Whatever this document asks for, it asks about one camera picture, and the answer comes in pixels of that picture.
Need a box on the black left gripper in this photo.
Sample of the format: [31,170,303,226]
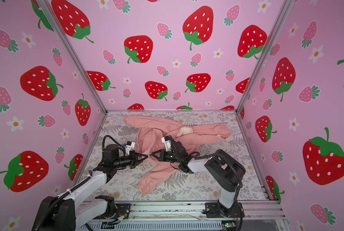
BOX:
[114,151,148,170]

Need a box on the pink hooded zip jacket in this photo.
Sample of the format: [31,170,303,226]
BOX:
[124,115,231,195]

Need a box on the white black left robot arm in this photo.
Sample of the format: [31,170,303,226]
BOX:
[32,135,148,231]

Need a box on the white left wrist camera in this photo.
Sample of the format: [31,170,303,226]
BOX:
[124,141,135,156]

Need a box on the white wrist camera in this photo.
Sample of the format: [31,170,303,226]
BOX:
[161,136,173,152]
[124,141,135,156]

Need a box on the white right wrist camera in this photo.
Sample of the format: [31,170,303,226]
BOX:
[161,136,173,152]

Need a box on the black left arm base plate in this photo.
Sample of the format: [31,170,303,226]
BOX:
[91,195,131,221]

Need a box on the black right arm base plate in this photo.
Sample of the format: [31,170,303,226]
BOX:
[202,202,245,218]

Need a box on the aluminium left corner post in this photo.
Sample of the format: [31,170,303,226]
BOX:
[37,0,108,115]

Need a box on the aluminium corner post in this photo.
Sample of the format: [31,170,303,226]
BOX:
[236,0,295,115]
[37,0,108,115]

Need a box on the aluminium right corner post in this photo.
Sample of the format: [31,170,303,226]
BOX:
[236,0,295,115]

